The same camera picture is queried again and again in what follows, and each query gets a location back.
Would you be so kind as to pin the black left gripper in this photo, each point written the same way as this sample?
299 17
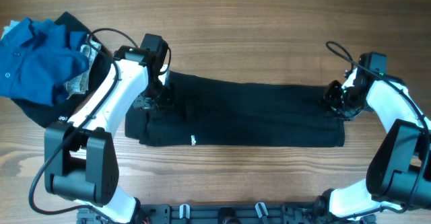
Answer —
164 103

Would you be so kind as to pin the grey patterned garment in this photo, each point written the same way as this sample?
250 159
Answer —
80 84

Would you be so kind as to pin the blue polo shirt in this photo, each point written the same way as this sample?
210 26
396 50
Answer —
39 60

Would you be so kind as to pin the white garment under pile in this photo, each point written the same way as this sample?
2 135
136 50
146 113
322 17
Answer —
8 31

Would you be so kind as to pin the black shirt in pile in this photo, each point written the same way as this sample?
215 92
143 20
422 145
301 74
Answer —
44 115

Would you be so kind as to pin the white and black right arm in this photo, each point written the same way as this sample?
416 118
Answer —
398 177

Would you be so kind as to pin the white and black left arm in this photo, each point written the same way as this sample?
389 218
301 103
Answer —
80 162

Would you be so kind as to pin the black polo shirt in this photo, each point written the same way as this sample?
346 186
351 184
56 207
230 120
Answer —
213 112

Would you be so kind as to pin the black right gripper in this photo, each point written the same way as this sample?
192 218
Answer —
330 97

